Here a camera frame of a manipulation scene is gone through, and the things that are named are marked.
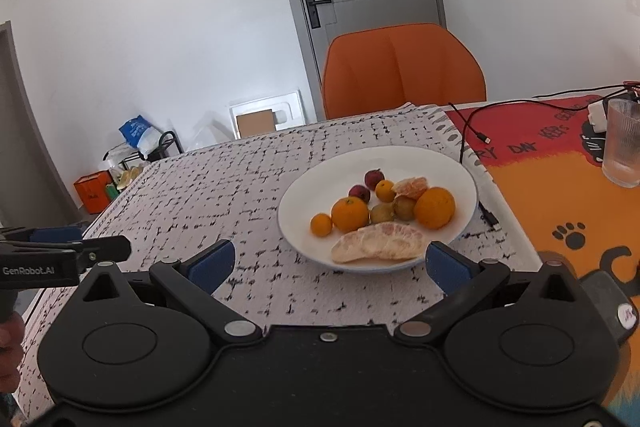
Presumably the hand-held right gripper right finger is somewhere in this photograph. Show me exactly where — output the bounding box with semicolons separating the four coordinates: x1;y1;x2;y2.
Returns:
394;241;588;348

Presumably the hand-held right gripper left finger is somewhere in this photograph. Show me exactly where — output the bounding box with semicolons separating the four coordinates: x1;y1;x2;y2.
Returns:
77;238;263;348

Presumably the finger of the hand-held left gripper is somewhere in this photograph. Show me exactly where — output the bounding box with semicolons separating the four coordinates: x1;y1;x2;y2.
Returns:
0;235;132;265
0;226;85;245

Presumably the peeled pomelo segment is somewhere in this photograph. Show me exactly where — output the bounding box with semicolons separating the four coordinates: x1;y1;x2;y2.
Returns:
357;222;432;260
331;231;381;264

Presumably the large orange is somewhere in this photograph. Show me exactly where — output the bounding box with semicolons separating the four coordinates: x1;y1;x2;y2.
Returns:
331;196;371;233
413;187;457;230

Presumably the yellow-green kiwi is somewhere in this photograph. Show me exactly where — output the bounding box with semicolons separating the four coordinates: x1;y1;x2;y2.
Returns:
370;202;397;225
391;194;417;222

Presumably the peeled tangerine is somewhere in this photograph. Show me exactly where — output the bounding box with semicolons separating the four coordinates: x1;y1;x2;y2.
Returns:
391;176;430;200

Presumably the white plate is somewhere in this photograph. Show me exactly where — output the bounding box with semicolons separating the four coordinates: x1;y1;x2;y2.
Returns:
277;146;478;277

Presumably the person's left hand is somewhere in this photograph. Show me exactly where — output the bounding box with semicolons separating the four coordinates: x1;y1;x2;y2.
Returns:
0;311;25;394

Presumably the orange box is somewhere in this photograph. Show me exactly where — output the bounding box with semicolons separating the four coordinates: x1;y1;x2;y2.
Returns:
74;170;115;215

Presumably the blue and white bag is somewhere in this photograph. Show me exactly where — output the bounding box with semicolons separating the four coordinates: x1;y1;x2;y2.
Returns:
119;114;162;158

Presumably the red and orange cartoon mat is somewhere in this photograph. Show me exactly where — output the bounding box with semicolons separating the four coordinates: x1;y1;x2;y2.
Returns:
445;93;640;413

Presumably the black metal rack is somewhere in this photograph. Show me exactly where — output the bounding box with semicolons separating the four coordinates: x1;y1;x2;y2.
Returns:
102;131;183;180

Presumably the brown cardboard sheet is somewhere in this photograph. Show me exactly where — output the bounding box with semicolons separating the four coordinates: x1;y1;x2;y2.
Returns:
236;109;277;138

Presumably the black device with label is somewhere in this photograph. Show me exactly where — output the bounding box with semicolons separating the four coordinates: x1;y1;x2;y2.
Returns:
580;269;640;348

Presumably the white framed board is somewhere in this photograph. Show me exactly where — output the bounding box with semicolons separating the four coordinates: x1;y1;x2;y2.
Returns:
229;90;306;140

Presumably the orange chair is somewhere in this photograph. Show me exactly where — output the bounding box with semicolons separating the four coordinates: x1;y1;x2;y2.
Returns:
321;23;487;120

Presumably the ribbed clear glass cup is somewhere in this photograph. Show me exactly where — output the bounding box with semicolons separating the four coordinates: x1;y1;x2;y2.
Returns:
601;99;640;188

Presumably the white charger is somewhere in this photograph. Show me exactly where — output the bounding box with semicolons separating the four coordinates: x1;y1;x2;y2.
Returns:
587;99;613;128

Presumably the black cable with plug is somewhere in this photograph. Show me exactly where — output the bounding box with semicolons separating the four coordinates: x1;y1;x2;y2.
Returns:
477;201;501;232

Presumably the grey door frame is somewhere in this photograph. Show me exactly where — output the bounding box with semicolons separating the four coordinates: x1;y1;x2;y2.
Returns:
0;21;81;228

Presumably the black door handle lock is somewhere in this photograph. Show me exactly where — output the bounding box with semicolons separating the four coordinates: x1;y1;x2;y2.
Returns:
303;0;333;29

